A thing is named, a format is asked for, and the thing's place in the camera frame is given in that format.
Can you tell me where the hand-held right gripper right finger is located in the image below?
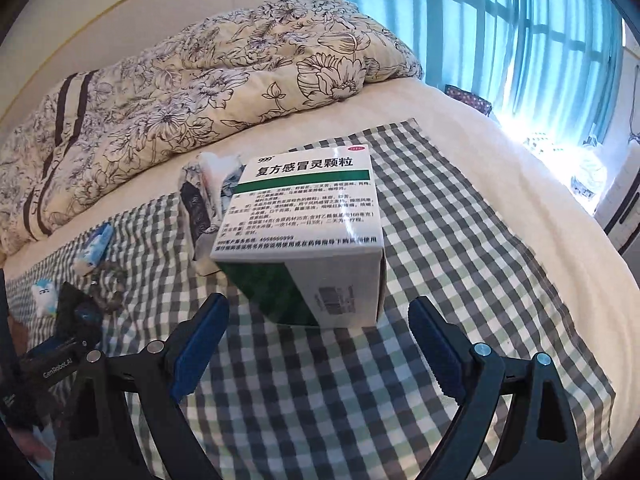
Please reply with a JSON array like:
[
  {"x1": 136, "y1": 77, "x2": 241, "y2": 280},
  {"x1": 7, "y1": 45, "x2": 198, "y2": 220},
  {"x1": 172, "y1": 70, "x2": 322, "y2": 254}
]
[{"x1": 407, "y1": 296, "x2": 583, "y2": 480}]

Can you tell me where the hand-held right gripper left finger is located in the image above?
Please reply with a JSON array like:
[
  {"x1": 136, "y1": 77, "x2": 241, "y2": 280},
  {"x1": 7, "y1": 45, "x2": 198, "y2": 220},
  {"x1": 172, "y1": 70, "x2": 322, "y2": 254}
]
[{"x1": 52, "y1": 292, "x2": 231, "y2": 480}]

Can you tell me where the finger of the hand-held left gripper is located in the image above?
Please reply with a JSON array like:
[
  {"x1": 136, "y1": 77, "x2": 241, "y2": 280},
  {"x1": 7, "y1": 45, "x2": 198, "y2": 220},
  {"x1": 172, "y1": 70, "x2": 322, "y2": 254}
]
[{"x1": 56, "y1": 282, "x2": 103, "y2": 348}]

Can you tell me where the green white medicine box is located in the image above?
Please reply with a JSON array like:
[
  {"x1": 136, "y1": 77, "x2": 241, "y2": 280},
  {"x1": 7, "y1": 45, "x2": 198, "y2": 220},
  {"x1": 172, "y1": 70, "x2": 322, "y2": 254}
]
[{"x1": 209, "y1": 143, "x2": 386, "y2": 329}]

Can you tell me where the small white blue tissue packet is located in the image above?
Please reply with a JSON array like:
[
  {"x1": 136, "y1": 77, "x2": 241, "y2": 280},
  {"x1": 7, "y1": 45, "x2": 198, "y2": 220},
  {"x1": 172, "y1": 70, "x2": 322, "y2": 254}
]
[{"x1": 30, "y1": 280, "x2": 62, "y2": 317}]

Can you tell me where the checkered cloth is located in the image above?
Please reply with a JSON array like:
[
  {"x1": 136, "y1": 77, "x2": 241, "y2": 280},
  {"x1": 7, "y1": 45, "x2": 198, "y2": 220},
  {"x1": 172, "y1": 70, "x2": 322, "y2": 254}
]
[{"x1": 0, "y1": 118, "x2": 617, "y2": 480}]

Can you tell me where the white bed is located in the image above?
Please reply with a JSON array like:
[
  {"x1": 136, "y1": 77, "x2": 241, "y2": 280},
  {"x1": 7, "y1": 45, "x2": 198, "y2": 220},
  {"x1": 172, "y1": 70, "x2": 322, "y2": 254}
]
[{"x1": 0, "y1": 77, "x2": 633, "y2": 461}]

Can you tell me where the white cabinet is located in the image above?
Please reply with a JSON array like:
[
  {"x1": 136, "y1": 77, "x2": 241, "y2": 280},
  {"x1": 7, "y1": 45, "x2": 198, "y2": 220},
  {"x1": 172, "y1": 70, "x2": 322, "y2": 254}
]
[{"x1": 594, "y1": 157, "x2": 640, "y2": 243}]

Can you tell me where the floral quilt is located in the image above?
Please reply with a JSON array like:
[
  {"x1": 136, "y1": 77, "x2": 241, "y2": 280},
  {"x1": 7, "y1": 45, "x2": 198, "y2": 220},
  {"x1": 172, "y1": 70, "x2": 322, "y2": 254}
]
[{"x1": 0, "y1": 0, "x2": 425, "y2": 256}]

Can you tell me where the dark dotted pouch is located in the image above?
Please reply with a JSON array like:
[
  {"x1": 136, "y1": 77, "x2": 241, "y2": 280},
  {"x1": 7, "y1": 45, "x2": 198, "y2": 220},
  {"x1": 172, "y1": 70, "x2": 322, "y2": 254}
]
[{"x1": 444, "y1": 84, "x2": 494, "y2": 117}]

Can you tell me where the blue curtain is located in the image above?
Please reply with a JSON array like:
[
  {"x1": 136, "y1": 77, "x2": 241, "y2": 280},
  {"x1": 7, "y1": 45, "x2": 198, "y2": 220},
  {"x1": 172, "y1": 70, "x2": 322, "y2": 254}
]
[{"x1": 302, "y1": 0, "x2": 626, "y2": 131}]

